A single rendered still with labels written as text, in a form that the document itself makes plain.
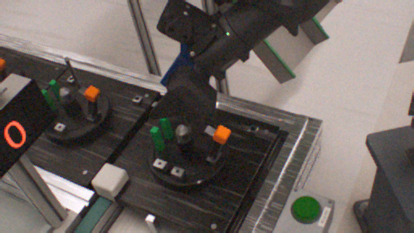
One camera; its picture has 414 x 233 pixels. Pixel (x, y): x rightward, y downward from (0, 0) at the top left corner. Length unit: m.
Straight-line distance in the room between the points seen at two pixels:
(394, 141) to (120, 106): 0.51
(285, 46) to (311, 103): 0.17
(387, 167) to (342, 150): 0.27
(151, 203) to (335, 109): 0.45
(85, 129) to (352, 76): 0.59
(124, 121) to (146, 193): 0.18
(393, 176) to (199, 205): 0.29
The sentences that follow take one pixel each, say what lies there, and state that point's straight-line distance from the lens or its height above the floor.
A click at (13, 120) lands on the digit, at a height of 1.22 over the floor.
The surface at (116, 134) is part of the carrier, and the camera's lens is 0.85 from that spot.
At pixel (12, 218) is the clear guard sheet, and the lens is 0.72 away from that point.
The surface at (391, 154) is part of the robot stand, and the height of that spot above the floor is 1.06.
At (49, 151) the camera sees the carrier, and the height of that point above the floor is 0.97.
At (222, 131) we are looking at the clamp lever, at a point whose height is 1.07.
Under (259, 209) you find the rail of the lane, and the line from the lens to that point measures 0.71.
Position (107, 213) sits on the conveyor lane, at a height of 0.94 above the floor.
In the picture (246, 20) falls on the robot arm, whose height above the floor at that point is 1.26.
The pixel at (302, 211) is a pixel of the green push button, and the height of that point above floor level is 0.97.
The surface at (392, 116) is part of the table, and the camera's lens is 0.98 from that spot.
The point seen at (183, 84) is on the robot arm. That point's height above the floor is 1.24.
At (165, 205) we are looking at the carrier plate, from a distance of 0.73.
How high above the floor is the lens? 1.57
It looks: 47 degrees down
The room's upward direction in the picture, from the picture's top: 12 degrees counter-clockwise
